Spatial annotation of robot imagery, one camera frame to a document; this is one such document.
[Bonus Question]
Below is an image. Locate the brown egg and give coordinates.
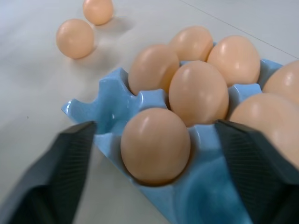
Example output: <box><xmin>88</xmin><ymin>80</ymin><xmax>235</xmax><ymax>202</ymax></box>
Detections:
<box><xmin>83</xmin><ymin>0</ymin><xmax>114</xmax><ymax>26</ymax></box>
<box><xmin>168</xmin><ymin>60</ymin><xmax>230</xmax><ymax>126</ymax></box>
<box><xmin>56</xmin><ymin>18</ymin><xmax>95</xmax><ymax>59</ymax></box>
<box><xmin>128</xmin><ymin>43</ymin><xmax>180</xmax><ymax>96</ymax></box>
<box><xmin>229</xmin><ymin>93</ymin><xmax>299</xmax><ymax>161</ymax></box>
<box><xmin>206</xmin><ymin>35</ymin><xmax>261</xmax><ymax>88</ymax></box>
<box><xmin>120</xmin><ymin>107</ymin><xmax>191</xmax><ymax>187</ymax></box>
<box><xmin>169</xmin><ymin>25</ymin><xmax>214</xmax><ymax>63</ymax></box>
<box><xmin>262</xmin><ymin>60</ymin><xmax>299</xmax><ymax>105</ymax></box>

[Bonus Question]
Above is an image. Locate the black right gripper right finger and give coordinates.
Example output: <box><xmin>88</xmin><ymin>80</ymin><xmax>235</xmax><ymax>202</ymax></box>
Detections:
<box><xmin>214</xmin><ymin>119</ymin><xmax>299</xmax><ymax>224</ymax></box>

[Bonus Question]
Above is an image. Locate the blue egg tray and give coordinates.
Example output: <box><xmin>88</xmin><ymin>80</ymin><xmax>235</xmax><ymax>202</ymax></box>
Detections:
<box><xmin>61</xmin><ymin>42</ymin><xmax>284</xmax><ymax>224</ymax></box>

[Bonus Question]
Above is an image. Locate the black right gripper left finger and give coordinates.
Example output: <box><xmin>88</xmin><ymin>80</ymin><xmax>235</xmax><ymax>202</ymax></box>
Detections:
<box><xmin>0</xmin><ymin>120</ymin><xmax>98</xmax><ymax>224</ymax></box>

